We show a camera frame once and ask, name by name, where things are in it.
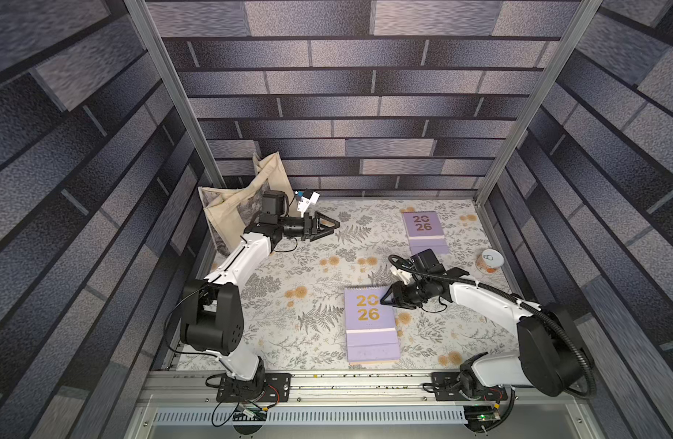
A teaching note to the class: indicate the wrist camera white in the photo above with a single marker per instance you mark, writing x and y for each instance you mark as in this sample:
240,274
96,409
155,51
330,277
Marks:
305,199
404,276

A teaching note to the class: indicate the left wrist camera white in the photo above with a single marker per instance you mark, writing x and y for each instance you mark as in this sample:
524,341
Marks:
305,199

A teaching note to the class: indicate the right aluminium frame post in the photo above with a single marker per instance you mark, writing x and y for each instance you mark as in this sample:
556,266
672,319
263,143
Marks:
577,27

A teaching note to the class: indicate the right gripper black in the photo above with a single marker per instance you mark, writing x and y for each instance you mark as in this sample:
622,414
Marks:
400,294

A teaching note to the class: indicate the left aluminium frame post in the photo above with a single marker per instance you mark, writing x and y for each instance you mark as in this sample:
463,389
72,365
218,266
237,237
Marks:
156,48

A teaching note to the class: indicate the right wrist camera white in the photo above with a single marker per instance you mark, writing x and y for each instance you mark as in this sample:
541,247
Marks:
404,276

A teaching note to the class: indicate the aluminium frame post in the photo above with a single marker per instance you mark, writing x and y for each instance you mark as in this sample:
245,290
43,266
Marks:
577,27
156,48

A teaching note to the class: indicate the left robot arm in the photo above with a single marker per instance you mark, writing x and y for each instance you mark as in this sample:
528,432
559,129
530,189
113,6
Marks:
211,316

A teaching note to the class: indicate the beige Monet tote bag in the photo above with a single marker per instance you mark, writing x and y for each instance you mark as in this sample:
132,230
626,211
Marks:
228,212

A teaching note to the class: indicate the white orange round can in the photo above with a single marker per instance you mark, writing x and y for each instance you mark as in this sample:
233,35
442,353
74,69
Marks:
489,261

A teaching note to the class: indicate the purple calendar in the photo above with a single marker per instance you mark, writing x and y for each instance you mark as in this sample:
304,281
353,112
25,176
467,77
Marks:
371,332
425,232

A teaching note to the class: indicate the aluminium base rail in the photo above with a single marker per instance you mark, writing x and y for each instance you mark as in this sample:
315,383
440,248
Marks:
345,404

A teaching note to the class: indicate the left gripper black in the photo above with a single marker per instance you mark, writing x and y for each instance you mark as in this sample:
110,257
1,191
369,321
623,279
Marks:
311,228

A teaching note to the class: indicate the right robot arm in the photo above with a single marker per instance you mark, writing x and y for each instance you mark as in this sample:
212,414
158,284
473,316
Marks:
551,355

